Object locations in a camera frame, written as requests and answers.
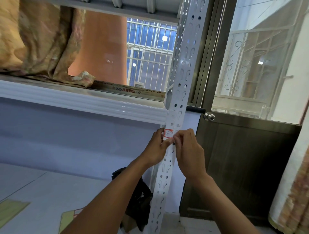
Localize person's right forearm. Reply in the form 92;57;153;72
192;173;260;234

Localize white perforated shelf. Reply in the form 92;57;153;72
144;0;210;234

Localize orange patterned cloth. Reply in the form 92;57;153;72
0;0;96;88

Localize person's left forearm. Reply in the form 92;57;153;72
61;157;155;234

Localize person's left hand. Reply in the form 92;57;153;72
140;128;174;168

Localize grey ribbed shelf board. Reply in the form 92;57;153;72
48;0;185;24

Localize yellow sheet of red-bordered labels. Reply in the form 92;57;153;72
59;208;85;234

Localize orange-brown panel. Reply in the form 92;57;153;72
68;10;128;85

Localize person's right hand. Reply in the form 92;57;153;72
173;128;208;182

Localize ornate white metal grille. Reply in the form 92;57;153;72
216;26;304;119

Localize dark brown glazed door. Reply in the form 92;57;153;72
180;0;309;226

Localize aluminium window frame rail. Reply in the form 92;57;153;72
93;80;197;102

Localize white window security bars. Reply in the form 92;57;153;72
126;17;178;92

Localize plain yellow backing paper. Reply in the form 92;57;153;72
0;199;31;230

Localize black plastic bag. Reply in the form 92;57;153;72
111;167;153;232

